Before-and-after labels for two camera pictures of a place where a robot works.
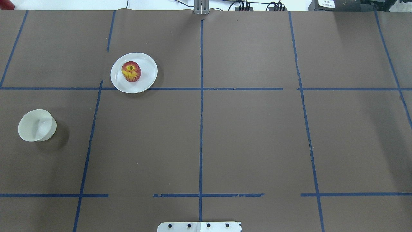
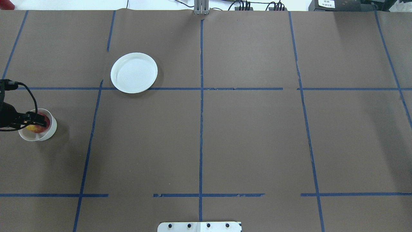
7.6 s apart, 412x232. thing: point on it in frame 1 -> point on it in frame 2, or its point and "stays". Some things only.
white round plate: x=149 y=72 stays
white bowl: x=36 y=125 stays
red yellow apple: x=131 y=71 -> x=38 y=128
